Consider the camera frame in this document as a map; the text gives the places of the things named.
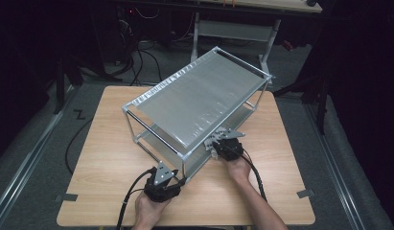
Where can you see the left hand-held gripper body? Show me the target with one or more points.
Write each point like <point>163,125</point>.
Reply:
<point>159,191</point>

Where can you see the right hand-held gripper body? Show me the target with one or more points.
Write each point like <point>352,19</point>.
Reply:
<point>229,148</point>

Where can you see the silver metal shelf rack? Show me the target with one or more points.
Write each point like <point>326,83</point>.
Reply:
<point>197,102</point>

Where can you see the person's left hand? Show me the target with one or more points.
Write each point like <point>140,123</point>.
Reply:
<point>148,211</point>

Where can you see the person's right hand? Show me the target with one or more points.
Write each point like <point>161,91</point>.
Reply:
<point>239,171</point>

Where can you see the grey tape piece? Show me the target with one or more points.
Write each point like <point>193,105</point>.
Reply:
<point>306,193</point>
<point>68,197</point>

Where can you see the dark metal stand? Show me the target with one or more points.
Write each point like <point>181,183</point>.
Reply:
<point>59,89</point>
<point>322,108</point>

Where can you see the desk with white legs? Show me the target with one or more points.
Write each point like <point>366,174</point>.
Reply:
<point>236,30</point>

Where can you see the dark computer tower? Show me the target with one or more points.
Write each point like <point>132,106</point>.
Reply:
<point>111,32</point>

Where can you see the metal floor rail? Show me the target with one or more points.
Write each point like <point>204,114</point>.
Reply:
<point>340,188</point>
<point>25,167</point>

